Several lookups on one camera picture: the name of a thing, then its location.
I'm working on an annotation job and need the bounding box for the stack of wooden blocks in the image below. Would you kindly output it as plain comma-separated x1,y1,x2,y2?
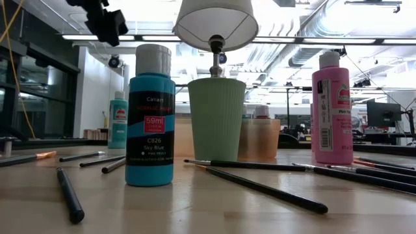
83,128,109,140

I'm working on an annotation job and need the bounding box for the white shade table lamp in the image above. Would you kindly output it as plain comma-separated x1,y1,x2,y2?
172,0,260,79

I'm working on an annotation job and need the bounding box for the orange flat tip paint brush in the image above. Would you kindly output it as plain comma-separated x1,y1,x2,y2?
0,150,58,168

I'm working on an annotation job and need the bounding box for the large teal paint bottle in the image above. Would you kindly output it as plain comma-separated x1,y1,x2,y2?
107,90,129,150

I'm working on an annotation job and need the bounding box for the yellow extension cable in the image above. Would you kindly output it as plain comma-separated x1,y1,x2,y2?
0,0,36,140

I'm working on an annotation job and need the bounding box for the brown small paint bottle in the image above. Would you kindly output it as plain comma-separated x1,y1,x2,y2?
254,104,271,120

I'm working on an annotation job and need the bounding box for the black computer monitor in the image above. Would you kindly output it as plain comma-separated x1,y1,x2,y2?
366,100,403,128

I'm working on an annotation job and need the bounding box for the mint green ribbed cup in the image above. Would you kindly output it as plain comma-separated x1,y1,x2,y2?
187,77,247,163

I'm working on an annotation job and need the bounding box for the orange translucent plastic tray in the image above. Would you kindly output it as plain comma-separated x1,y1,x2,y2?
174,117,281,163

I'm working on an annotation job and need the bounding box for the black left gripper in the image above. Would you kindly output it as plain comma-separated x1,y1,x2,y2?
66,0,129,47

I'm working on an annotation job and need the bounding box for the sky blue small paint bottle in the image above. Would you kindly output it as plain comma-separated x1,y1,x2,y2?
125,44,177,188

